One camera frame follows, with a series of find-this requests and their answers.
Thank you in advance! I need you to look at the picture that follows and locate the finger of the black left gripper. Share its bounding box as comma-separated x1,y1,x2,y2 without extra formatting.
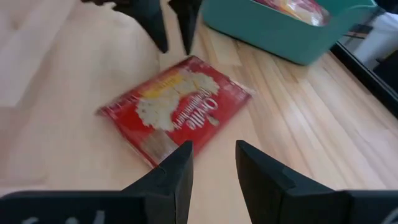
113,0,169,54
167,0,203,55

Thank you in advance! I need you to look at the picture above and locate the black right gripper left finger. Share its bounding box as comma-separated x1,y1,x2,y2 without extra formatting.
123,140,194,224

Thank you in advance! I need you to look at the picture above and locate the teal plastic basket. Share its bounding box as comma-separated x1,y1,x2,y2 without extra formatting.
200,0,379,66

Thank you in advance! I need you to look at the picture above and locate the red Orville popcorn bag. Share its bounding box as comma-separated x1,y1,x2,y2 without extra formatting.
254,0,330,27
95,55,253,169

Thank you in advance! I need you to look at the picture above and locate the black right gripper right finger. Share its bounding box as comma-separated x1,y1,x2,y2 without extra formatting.
236,139,349,224

